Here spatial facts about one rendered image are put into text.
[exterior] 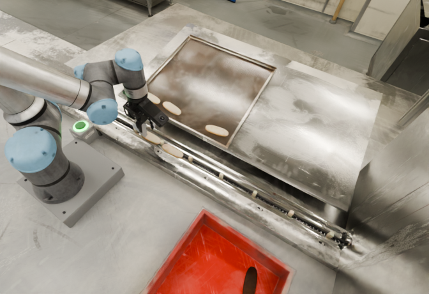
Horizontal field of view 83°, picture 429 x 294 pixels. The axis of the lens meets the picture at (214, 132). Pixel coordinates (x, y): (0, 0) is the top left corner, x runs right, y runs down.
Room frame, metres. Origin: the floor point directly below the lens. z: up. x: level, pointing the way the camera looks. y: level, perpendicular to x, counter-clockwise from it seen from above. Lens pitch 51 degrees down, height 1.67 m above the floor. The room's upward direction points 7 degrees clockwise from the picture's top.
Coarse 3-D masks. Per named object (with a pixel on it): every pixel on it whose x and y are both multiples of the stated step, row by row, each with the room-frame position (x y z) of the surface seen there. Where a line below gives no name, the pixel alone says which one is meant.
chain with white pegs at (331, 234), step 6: (126, 126) 0.66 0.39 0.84; (162, 144) 0.57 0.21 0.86; (204, 168) 0.49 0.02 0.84; (216, 174) 0.47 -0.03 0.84; (222, 174) 0.45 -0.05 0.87; (228, 180) 0.45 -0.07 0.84; (240, 186) 0.43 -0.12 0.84; (270, 204) 0.37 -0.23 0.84; (282, 210) 0.35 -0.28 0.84; (294, 216) 0.33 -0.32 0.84; (306, 222) 0.32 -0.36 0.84; (324, 234) 0.28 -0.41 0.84; (330, 234) 0.28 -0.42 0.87; (336, 240) 0.27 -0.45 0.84
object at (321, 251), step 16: (64, 112) 0.69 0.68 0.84; (80, 112) 0.68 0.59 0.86; (96, 128) 0.61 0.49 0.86; (112, 128) 0.61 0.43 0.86; (128, 144) 0.54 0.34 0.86; (144, 144) 0.55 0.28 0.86; (160, 160) 0.49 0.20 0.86; (176, 160) 0.49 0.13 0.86; (176, 176) 0.43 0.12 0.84; (192, 176) 0.43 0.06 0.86; (208, 192) 0.38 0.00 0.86; (224, 192) 0.38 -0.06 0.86; (240, 208) 0.33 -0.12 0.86; (256, 208) 0.34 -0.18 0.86; (256, 224) 0.29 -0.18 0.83; (272, 224) 0.29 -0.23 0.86; (288, 224) 0.29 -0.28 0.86; (288, 240) 0.25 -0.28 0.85; (304, 240) 0.25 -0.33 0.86; (320, 240) 0.25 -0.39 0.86; (320, 256) 0.21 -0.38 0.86; (336, 256) 0.21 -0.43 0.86
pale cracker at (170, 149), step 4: (164, 144) 0.57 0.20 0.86; (168, 144) 0.57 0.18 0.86; (164, 148) 0.55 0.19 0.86; (168, 148) 0.55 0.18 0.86; (172, 148) 0.55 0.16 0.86; (176, 148) 0.55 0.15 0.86; (168, 152) 0.53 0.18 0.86; (172, 152) 0.53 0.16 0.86; (176, 152) 0.53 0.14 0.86; (180, 152) 0.54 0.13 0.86; (176, 156) 0.52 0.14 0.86; (180, 156) 0.52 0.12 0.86
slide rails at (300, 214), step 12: (132, 132) 0.61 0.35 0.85; (156, 144) 0.57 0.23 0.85; (192, 156) 0.53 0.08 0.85; (216, 168) 0.49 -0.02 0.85; (240, 180) 0.45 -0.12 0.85; (240, 192) 0.40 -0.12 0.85; (264, 192) 0.41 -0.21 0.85; (264, 204) 0.36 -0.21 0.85; (276, 204) 0.37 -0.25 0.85; (288, 216) 0.33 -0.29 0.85; (300, 216) 0.33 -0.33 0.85; (324, 228) 0.30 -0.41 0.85
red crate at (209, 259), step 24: (192, 240) 0.22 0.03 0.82; (216, 240) 0.23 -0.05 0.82; (192, 264) 0.15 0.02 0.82; (216, 264) 0.16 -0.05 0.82; (240, 264) 0.17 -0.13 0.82; (168, 288) 0.08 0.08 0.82; (192, 288) 0.09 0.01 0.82; (216, 288) 0.09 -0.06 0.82; (240, 288) 0.10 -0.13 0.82; (264, 288) 0.11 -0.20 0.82
